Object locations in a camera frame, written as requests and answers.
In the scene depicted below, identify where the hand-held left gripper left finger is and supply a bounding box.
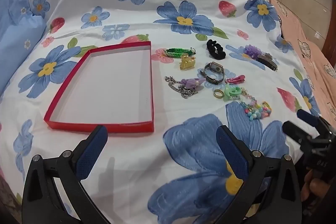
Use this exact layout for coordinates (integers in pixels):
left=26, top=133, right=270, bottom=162
left=22, top=125, right=111, bottom=224

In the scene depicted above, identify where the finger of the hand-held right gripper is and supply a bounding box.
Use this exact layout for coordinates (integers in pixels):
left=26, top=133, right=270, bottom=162
left=282, top=121, right=316, bottom=146
left=297, top=109, right=334, bottom=133

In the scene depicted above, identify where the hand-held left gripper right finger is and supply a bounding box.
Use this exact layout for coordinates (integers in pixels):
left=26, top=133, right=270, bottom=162
left=216, top=125, right=310, bottom=224

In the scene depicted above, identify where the pastel beaded chain bracelet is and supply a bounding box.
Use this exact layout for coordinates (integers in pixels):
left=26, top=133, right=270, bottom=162
left=238, top=88, right=259, bottom=110

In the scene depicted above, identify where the green bow hair tie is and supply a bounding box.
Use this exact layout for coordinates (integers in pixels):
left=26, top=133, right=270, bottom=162
left=223, top=84, right=242, bottom=102

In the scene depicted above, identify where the red shallow box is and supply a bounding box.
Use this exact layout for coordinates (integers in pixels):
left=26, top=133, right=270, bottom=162
left=44, top=41, right=154, bottom=133

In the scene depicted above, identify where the pink snap hair clip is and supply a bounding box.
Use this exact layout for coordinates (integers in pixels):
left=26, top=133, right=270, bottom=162
left=226, top=75, right=246, bottom=85

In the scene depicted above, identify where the silver chain bracelet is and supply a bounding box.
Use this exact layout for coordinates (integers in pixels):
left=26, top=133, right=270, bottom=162
left=165, top=76, right=198, bottom=99

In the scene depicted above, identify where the purple bow hair clip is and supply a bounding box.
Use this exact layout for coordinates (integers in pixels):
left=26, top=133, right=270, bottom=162
left=179, top=77, right=204, bottom=89

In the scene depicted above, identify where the wrist watch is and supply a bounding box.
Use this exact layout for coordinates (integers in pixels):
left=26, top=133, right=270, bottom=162
left=201, top=62, right=226, bottom=85

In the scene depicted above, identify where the yellow hair claw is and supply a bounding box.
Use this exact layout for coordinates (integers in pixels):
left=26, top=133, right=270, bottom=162
left=179, top=55, right=196, bottom=70

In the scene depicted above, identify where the person's right hand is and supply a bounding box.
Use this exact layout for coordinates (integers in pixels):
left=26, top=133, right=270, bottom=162
left=300, top=170, right=332, bottom=203

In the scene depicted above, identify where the pink printed blanket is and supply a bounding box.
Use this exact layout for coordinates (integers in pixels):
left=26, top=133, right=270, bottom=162
left=264, top=0, right=336, bottom=132

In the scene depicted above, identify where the brown hair claw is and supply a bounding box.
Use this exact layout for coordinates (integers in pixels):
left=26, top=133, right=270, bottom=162
left=257, top=53, right=278, bottom=71

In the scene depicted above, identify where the purple scrunchie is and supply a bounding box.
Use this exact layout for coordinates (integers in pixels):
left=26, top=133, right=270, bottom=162
left=244, top=45, right=263, bottom=59

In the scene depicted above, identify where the black scrunchie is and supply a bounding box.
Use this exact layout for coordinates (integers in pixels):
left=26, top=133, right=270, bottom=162
left=206, top=39, right=226, bottom=59

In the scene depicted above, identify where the blue pillow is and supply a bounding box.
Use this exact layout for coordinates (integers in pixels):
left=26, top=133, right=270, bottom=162
left=0, top=0, right=48, bottom=98

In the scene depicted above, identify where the colourful flower bead bracelet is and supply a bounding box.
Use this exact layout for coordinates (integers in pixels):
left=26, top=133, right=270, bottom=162
left=244, top=103, right=272, bottom=119

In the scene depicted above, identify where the green woven bracelet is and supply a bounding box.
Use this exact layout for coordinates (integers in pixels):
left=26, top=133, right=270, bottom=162
left=165, top=47, right=197, bottom=58

